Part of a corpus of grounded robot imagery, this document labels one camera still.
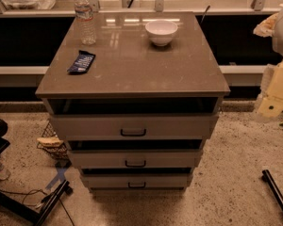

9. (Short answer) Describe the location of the grey top drawer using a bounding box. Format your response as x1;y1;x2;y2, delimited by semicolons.
50;114;218;141

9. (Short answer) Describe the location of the grey drawer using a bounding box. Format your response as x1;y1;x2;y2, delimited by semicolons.
81;173;192;189
68;150;202;169
50;114;218;141

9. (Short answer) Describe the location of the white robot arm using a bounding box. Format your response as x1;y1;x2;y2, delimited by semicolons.
253;8;283;118

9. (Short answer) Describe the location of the grey drawer cabinet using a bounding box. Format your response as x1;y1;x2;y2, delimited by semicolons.
35;11;231;193

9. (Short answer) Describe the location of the grey bottom drawer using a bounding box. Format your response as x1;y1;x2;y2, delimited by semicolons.
81;173;192;189

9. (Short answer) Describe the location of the grey middle drawer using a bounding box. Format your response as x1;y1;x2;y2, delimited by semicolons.
68;150;202;169

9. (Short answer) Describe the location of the black bar on floor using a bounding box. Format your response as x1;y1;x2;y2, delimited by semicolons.
262;169;283;212

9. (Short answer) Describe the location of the white ceramic bowl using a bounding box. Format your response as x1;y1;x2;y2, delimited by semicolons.
145;20;178;46

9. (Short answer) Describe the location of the dark blue snack wrapper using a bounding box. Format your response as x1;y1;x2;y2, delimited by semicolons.
67;50;96;74

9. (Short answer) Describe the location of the clear plastic water bottle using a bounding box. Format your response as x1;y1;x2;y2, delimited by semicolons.
75;0;96;45

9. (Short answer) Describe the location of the blue tape cross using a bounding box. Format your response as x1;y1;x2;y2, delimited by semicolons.
45;168;67;190

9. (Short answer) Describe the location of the tan sponge in basket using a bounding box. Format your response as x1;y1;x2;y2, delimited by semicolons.
37;137;63;148

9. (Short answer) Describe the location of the black metal stand leg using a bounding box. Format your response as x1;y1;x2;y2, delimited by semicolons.
0;180;71;226

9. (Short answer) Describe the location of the black wire basket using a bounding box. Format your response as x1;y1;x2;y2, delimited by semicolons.
37;122;68;160

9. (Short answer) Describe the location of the black floor cable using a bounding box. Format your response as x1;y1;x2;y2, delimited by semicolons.
0;182;75;226

